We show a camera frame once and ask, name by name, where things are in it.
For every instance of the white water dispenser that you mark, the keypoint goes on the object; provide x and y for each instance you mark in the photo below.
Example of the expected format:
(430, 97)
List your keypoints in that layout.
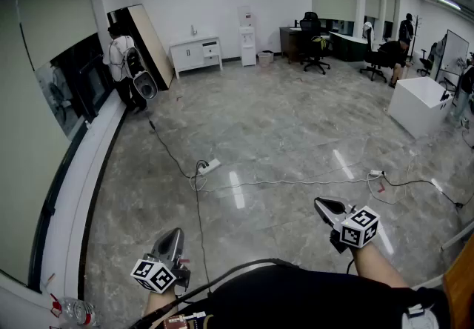
(247, 42)

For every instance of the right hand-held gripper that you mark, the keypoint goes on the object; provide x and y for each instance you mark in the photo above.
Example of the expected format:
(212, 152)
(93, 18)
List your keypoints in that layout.
(360, 227)

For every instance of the person's black shirt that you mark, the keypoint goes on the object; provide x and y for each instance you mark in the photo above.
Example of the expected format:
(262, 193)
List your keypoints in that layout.
(296, 301)

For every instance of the black mesh office chair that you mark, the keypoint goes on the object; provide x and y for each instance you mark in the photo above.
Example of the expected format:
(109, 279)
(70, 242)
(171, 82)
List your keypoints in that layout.
(314, 42)

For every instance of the small black chair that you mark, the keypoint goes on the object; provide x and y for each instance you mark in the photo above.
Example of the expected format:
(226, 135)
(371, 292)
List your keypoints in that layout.
(426, 59)

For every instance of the black coat rack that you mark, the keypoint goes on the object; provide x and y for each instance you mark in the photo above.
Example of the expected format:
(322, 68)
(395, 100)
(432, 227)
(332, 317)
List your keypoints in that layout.
(416, 35)

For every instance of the white power strip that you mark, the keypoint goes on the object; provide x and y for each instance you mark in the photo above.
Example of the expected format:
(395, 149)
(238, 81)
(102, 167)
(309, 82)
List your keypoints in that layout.
(209, 166)

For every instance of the person's right forearm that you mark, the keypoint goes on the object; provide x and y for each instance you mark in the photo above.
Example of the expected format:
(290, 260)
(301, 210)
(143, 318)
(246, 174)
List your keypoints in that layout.
(376, 264)

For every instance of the person's left forearm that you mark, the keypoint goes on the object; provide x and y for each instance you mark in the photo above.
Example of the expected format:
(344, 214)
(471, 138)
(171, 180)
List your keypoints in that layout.
(160, 303)

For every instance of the white sink cabinet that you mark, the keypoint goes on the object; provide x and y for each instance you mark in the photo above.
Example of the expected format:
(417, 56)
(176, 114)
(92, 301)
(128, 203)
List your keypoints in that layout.
(189, 55)

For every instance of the white mesh waste basket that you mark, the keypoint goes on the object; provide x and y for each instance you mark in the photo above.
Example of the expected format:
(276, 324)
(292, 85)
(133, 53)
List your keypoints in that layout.
(265, 59)

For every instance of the green white-topped desk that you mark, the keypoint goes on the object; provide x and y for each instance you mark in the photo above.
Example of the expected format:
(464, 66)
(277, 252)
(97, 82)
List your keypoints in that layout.
(348, 46)

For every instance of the white lower cabinet drawer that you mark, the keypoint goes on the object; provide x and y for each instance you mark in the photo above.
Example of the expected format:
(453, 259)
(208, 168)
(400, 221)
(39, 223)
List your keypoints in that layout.
(211, 59)

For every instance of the chrome sink faucet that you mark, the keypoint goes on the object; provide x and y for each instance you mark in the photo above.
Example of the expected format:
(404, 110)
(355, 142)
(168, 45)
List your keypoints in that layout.
(193, 30)

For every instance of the dark wooden desk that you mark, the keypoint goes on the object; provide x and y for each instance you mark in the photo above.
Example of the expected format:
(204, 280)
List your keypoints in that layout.
(289, 44)

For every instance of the white box table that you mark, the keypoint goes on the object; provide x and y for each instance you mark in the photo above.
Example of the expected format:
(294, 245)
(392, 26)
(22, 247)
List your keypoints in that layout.
(418, 101)

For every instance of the white power adapter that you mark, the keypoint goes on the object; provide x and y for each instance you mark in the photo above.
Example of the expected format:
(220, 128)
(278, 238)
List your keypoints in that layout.
(376, 173)

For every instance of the leaning beige wooden panel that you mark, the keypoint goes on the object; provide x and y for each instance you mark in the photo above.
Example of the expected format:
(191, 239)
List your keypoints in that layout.
(148, 42)

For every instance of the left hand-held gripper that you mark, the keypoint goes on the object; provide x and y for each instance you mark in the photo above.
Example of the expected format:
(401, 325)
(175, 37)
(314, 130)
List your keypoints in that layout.
(160, 276)

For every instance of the white rolling whiteboard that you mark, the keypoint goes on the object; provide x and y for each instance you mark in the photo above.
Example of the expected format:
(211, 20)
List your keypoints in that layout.
(453, 55)

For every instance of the black office chair with cloth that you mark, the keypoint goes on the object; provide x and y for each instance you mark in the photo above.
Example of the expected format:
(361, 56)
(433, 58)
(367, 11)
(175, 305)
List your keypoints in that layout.
(372, 57)

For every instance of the brown wooden desk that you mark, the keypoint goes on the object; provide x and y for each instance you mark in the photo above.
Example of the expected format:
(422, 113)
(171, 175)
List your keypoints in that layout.
(461, 290)

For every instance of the clear plastic water bottle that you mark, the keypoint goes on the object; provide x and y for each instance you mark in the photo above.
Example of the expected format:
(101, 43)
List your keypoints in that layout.
(76, 312)

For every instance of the long ceiling light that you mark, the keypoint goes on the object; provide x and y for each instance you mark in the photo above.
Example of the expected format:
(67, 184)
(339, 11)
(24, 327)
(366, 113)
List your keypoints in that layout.
(444, 0)

